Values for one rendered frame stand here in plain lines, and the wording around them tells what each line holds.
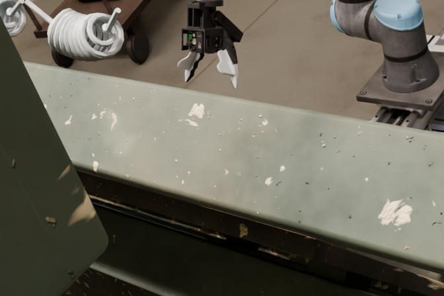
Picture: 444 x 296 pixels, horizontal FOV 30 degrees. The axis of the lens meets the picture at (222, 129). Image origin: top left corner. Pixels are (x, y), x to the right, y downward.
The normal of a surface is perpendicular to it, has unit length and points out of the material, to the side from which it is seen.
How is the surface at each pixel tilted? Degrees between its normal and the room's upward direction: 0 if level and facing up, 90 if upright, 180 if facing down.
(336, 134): 38
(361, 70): 0
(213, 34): 90
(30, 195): 90
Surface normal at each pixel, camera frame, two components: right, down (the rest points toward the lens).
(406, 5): -0.19, -0.75
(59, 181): 0.76, 0.16
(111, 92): -0.58, -0.27
